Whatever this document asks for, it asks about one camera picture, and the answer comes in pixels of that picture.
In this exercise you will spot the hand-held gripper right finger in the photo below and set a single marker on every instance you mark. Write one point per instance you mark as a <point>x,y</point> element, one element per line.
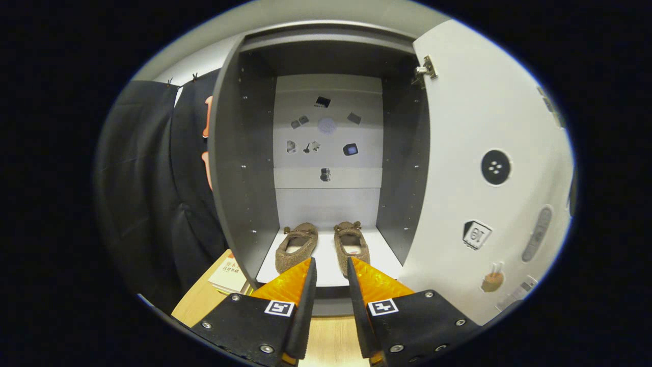
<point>359,306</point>

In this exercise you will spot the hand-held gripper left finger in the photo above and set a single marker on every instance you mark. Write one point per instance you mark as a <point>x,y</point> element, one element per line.
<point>304,306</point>

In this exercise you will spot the brown fuzzy shoe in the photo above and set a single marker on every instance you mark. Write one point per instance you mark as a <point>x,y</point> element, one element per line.
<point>300,232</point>
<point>351,237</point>

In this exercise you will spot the dark grey shoe cabinet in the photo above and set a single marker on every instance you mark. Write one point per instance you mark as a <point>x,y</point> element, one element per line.
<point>244,178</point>

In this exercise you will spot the white cabinet shelf board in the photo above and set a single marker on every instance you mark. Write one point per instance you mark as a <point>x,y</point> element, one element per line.
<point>326,255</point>

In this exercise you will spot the metal door hinge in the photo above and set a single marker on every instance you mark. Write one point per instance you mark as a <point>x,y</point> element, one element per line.
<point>427,67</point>

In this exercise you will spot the beige book with red print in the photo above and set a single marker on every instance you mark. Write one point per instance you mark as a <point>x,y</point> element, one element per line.
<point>226,275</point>

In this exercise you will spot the black backdrop cloth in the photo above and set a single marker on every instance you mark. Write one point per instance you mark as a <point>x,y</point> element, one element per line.
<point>147,193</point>

